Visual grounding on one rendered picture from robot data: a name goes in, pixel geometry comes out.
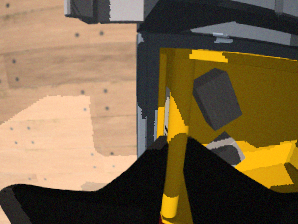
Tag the yellow bin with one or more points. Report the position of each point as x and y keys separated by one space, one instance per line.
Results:
x=267 y=132

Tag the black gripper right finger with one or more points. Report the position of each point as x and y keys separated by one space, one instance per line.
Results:
x=218 y=193

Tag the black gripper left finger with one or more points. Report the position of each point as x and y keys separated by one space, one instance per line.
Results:
x=134 y=197

